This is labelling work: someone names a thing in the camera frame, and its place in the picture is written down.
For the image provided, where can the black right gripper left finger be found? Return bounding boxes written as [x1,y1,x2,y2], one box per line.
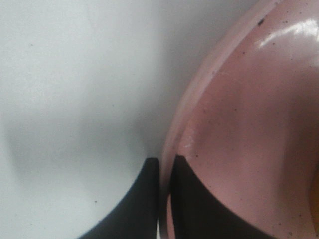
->
[80,158,160,239]

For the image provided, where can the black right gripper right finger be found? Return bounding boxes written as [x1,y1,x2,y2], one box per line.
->
[170,155,271,239]

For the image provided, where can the pink round plate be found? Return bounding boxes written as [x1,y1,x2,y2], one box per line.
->
[159,0,319,239]

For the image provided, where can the burger with lettuce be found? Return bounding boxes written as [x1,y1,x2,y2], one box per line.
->
[309,168,319,231]

